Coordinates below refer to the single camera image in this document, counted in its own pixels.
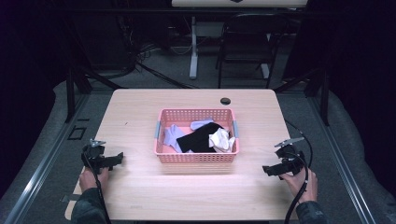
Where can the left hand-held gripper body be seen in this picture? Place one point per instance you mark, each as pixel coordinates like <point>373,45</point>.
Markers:
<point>95,155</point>

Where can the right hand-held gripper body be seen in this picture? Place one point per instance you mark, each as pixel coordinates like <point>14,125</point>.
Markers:
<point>291,158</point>

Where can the person's left hand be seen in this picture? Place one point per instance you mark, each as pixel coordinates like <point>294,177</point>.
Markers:
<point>88,180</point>

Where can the person's right hand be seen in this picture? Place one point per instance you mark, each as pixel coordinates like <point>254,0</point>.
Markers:
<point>303,186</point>

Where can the lavender sock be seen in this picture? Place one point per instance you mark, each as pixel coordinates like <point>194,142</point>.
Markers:
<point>171,137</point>
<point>200,123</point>

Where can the white sock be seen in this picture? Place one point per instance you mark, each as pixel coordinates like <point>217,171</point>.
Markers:
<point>221,140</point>

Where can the black metal stand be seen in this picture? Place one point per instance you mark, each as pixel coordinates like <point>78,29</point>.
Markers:
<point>324,99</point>
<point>70,93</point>

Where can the pink perforated plastic basket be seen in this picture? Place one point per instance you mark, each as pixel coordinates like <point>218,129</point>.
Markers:
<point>196,158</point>

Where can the black sock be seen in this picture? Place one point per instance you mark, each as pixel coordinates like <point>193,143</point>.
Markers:
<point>200,138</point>

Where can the black folding chair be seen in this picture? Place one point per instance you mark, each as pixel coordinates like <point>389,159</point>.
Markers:
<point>246,43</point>

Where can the white desk with legs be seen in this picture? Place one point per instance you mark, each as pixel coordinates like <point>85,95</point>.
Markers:
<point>193,46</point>

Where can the aluminium floor rail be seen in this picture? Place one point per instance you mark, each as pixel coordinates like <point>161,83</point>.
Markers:
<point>342,161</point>
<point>40,168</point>

